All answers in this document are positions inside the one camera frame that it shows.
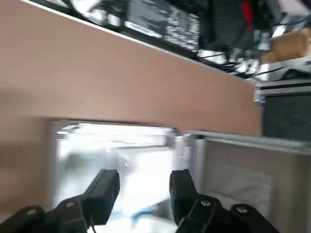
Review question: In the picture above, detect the grey flat device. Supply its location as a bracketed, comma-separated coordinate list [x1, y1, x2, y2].
[266, 56, 311, 82]

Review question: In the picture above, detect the black labelled power unit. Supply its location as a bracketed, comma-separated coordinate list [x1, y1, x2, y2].
[125, 0, 202, 50]

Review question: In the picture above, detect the black and red object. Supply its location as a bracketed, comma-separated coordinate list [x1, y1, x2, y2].
[201, 0, 270, 47]

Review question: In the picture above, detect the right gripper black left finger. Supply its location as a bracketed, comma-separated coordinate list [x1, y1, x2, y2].
[0, 168, 121, 233]

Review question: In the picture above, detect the brown cardboard box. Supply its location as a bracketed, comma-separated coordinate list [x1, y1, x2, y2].
[261, 26, 311, 64]

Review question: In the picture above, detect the aluminium medical kit case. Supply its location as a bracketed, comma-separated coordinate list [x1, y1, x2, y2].
[48, 80, 311, 233]

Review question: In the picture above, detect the blue white face mask packet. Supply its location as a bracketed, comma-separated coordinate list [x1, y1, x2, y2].
[57, 123, 177, 233]

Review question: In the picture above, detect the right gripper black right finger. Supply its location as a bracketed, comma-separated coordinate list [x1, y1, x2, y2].
[169, 168, 280, 233]

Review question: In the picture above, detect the white translucent medicine box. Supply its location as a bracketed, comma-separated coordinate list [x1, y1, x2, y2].
[118, 148, 177, 209]

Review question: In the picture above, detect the black cable bundle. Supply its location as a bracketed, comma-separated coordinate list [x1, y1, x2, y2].
[194, 43, 270, 80]

